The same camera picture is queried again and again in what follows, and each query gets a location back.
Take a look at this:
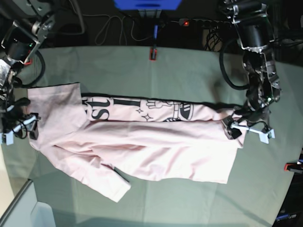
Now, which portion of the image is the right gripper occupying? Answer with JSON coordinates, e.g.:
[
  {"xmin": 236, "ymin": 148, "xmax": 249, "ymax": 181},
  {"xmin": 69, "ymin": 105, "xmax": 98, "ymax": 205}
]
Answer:
[{"xmin": 0, "ymin": 97, "xmax": 39, "ymax": 145}]

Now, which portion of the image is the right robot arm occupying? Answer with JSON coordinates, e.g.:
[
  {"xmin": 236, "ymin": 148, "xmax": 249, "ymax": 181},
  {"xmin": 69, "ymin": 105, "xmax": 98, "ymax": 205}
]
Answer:
[{"xmin": 0, "ymin": 0, "xmax": 57, "ymax": 145}]

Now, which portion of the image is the red black clamp left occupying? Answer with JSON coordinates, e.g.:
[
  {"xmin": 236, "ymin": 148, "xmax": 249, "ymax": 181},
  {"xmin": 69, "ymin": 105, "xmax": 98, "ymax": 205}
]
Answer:
[{"xmin": 24, "ymin": 58, "xmax": 33, "ymax": 66}]

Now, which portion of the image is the grey-green table cloth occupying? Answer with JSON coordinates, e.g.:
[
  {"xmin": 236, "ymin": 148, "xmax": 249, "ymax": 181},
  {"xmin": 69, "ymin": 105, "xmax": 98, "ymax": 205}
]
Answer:
[{"xmin": 0, "ymin": 46, "xmax": 303, "ymax": 227}]

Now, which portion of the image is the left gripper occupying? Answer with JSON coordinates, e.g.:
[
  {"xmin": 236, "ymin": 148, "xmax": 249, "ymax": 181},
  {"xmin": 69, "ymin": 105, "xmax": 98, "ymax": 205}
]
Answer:
[{"xmin": 222, "ymin": 105, "xmax": 276, "ymax": 143}]

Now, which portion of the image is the red black clamp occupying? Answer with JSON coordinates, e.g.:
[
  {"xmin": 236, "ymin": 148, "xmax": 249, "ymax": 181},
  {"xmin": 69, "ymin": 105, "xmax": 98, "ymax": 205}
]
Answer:
[
  {"xmin": 149, "ymin": 24, "xmax": 158, "ymax": 61},
  {"xmin": 284, "ymin": 160, "xmax": 303, "ymax": 174},
  {"xmin": 24, "ymin": 58, "xmax": 33, "ymax": 66}
]

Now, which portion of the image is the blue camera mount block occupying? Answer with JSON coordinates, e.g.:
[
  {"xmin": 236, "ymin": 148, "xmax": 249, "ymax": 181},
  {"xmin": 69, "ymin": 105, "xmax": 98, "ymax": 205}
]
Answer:
[{"xmin": 114, "ymin": 0, "xmax": 182, "ymax": 10}]

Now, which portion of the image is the white plastic bin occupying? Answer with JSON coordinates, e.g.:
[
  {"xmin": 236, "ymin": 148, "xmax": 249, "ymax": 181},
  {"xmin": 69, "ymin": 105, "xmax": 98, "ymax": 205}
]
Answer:
[{"xmin": 30, "ymin": 201, "xmax": 56, "ymax": 227}]

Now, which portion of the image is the red black clamp centre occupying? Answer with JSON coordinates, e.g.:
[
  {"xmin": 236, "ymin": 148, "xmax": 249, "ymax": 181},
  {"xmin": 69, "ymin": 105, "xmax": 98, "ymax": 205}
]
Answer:
[{"xmin": 149, "ymin": 24, "xmax": 158, "ymax": 61}]

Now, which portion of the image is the pink t-shirt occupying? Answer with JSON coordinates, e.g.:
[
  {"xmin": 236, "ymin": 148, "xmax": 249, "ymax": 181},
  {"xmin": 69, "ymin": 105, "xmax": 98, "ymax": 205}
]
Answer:
[{"xmin": 27, "ymin": 83, "xmax": 245, "ymax": 202}]

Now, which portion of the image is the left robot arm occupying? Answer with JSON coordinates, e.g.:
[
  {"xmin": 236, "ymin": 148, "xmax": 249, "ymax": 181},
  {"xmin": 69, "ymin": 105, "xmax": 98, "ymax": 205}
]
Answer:
[{"xmin": 219, "ymin": 0, "xmax": 282, "ymax": 144}]

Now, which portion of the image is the black power strip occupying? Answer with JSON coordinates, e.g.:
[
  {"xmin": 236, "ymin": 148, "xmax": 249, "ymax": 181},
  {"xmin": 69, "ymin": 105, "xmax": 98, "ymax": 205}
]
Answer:
[{"xmin": 178, "ymin": 18, "xmax": 232, "ymax": 29}]

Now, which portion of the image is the white cable loop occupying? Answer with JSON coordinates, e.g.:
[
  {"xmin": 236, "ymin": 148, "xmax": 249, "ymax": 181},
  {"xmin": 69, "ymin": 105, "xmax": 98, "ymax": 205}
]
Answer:
[{"xmin": 94, "ymin": 14, "xmax": 143, "ymax": 47}]

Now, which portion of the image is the red black clamp right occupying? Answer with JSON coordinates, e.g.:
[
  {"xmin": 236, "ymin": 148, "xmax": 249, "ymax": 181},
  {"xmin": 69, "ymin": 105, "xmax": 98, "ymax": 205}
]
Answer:
[{"xmin": 284, "ymin": 160, "xmax": 303, "ymax": 174}]

